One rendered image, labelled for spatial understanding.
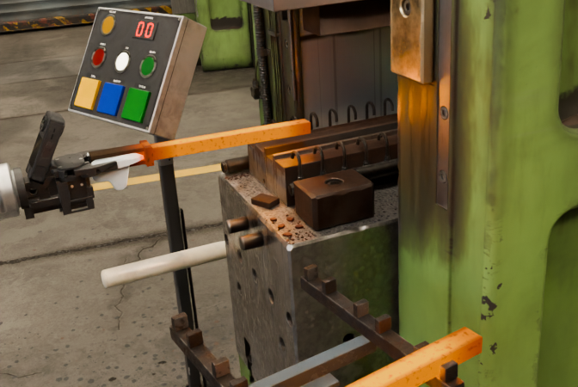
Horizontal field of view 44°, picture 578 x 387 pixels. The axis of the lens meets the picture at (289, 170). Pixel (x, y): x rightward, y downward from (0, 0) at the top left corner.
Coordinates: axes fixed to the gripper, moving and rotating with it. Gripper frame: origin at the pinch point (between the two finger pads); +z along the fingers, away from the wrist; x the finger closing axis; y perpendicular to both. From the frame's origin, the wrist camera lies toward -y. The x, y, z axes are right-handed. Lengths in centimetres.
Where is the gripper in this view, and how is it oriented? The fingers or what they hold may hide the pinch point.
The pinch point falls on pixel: (134, 152)
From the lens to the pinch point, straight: 128.8
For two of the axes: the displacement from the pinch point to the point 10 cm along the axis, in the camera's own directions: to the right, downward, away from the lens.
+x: 3.9, 3.3, -8.6
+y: 0.7, 9.2, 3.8
